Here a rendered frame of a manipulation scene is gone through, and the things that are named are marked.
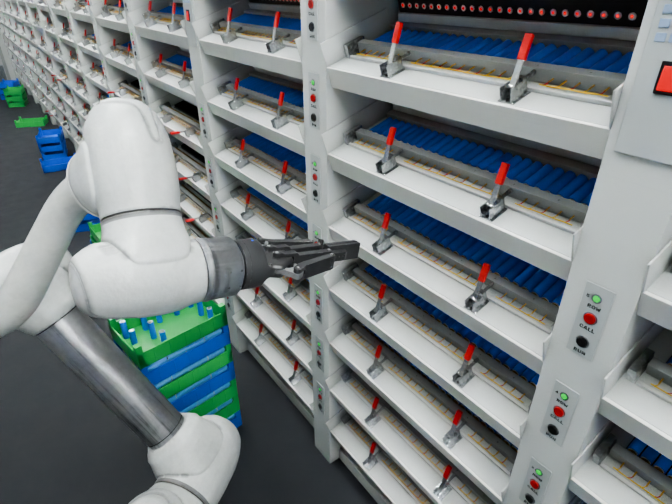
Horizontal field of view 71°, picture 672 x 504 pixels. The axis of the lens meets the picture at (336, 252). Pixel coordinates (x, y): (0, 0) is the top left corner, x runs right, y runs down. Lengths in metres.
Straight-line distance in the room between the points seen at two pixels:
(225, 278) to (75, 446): 1.49
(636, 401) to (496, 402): 0.28
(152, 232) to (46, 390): 1.77
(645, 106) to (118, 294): 0.65
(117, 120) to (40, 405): 1.75
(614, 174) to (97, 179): 0.65
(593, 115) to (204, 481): 1.08
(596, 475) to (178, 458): 0.86
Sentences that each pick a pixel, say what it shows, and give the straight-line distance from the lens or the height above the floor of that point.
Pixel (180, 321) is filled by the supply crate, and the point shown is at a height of 0.48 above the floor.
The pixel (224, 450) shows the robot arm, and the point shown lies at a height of 0.45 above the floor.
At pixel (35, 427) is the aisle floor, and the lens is 2.22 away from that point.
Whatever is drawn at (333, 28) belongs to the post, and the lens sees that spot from 1.08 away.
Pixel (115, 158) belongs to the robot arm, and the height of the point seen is 1.27.
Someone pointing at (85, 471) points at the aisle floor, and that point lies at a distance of 1.99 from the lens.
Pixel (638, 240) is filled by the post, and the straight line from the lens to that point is 0.70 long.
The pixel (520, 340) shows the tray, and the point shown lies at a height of 0.93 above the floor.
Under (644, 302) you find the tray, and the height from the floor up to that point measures 1.10.
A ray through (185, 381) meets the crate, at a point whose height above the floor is 0.35.
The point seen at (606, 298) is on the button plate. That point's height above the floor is 1.08.
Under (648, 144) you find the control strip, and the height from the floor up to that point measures 1.30.
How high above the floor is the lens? 1.46
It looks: 30 degrees down
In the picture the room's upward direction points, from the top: straight up
